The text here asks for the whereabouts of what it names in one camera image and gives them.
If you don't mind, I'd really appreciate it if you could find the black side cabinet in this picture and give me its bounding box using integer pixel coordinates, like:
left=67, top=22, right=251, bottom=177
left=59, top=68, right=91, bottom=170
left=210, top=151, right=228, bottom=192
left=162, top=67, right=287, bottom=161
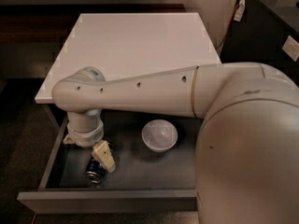
left=221, top=0, right=299, bottom=83

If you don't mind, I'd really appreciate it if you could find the white cable tag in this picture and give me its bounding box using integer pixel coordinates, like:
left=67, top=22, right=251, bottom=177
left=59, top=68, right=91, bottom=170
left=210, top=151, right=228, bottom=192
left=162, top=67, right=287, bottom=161
left=234, top=0, right=245, bottom=21

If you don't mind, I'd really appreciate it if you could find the grey drawer cabinet white top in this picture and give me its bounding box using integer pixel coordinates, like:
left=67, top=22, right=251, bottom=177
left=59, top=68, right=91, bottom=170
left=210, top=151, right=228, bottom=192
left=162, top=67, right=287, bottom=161
left=36, top=13, right=220, bottom=118

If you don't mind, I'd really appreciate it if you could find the dark wooden bench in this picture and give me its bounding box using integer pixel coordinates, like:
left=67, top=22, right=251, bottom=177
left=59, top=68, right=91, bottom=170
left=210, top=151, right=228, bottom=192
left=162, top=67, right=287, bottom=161
left=0, top=4, right=186, bottom=43

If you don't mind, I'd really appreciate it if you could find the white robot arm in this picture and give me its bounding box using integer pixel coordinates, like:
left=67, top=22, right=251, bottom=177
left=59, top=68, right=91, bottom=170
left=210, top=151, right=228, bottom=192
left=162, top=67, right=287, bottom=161
left=51, top=63, right=299, bottom=224

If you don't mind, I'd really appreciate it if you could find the blue pepsi can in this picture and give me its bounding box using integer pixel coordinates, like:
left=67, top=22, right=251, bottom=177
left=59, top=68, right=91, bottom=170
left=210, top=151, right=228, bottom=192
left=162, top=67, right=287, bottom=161
left=85, top=144, right=113, bottom=184

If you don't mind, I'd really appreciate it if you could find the white label on cabinet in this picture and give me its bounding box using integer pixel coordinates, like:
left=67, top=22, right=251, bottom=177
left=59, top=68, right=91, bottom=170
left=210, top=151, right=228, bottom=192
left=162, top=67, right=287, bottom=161
left=282, top=35, right=299, bottom=62

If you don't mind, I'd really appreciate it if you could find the white bowl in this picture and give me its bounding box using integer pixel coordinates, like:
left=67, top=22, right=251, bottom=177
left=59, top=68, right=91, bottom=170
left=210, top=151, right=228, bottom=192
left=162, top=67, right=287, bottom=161
left=141, top=119, right=178, bottom=153

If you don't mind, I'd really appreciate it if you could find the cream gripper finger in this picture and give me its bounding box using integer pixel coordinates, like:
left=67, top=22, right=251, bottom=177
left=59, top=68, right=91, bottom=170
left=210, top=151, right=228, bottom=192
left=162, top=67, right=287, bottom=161
left=92, top=140, right=116, bottom=173

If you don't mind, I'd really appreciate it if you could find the orange wall cable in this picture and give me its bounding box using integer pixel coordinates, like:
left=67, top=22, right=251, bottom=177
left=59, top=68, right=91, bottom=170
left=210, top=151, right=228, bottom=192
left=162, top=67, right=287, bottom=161
left=214, top=0, right=299, bottom=50

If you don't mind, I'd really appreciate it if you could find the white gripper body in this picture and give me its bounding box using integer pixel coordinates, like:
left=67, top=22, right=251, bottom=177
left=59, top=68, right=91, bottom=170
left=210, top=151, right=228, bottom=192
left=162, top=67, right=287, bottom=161
left=63, top=122, right=104, bottom=148

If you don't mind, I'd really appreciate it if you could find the grey top drawer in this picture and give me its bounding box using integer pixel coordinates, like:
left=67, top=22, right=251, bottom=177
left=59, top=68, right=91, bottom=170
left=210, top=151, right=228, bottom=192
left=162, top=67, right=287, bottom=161
left=17, top=110, right=201, bottom=214

